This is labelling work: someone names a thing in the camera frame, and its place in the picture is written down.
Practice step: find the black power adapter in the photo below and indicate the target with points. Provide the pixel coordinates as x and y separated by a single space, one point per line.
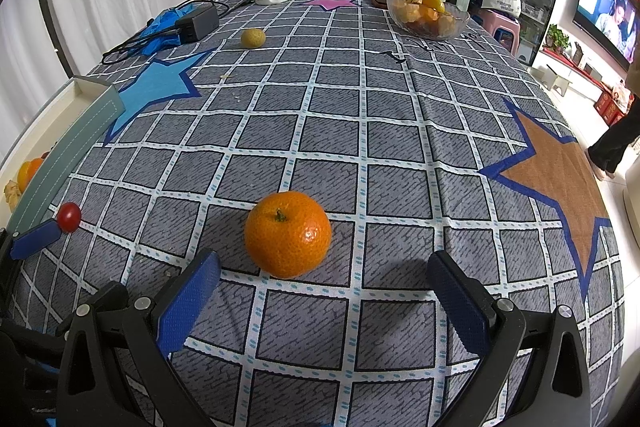
196 24

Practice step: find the wall television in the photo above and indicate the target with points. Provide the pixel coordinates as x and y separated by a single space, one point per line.
607 7

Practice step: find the blue cloth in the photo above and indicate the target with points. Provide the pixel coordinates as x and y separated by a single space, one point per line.
162 19

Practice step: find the yellow-green round fruit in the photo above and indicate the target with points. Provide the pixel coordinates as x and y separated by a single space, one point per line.
253 38

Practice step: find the orange mandarin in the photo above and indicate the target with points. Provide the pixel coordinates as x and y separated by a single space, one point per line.
289 234

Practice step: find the pink plastic stool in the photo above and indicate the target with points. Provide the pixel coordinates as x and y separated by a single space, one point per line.
500 27

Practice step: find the small orange citrus fruit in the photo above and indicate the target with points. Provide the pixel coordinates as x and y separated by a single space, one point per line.
27 172

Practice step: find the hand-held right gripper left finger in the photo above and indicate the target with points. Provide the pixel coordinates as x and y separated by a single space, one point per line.
192 302

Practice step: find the potted green plant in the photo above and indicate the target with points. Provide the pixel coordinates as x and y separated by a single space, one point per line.
557 38

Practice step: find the pink star patch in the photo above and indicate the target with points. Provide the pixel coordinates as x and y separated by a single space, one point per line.
330 3

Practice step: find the light blue star patch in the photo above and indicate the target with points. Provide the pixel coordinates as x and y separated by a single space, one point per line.
150 84

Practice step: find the grey-green tray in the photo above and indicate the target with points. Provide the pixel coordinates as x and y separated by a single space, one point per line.
65 147

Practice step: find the grey plaid tablecloth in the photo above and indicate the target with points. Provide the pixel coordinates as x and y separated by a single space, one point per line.
350 147

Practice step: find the clear glass bowl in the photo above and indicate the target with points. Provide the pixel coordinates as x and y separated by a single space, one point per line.
450 29

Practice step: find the stack of red gift boxes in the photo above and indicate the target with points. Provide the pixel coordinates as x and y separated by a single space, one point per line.
610 107

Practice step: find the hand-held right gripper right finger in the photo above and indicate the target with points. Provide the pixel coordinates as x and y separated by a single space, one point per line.
460 307

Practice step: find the brown star patch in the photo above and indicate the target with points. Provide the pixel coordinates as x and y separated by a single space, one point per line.
565 172

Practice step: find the small white stool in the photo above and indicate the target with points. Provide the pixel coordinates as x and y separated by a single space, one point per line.
557 82

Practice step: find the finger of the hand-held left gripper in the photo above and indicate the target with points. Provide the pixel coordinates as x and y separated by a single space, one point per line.
35 238
112 296

